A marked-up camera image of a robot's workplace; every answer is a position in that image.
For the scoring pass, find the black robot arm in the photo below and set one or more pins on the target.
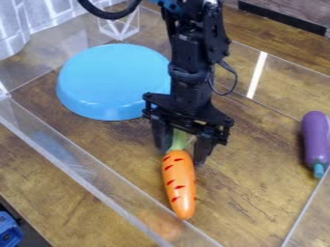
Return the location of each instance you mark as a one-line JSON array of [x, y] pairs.
[[199, 46]]

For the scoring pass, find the blue object at corner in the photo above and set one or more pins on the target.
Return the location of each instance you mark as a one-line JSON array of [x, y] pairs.
[[11, 233]]

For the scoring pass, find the orange toy carrot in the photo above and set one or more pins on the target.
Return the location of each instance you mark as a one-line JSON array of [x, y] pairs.
[[179, 177]]

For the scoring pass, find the purple toy eggplant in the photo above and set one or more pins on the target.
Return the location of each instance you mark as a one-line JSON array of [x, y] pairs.
[[315, 130]]

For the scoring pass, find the blue upturned bowl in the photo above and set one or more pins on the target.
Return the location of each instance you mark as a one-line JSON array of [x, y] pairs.
[[103, 80]]

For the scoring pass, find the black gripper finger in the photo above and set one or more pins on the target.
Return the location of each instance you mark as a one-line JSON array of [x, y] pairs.
[[162, 132], [205, 144]]

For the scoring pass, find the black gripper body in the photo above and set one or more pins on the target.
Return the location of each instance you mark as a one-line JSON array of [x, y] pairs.
[[186, 106]]

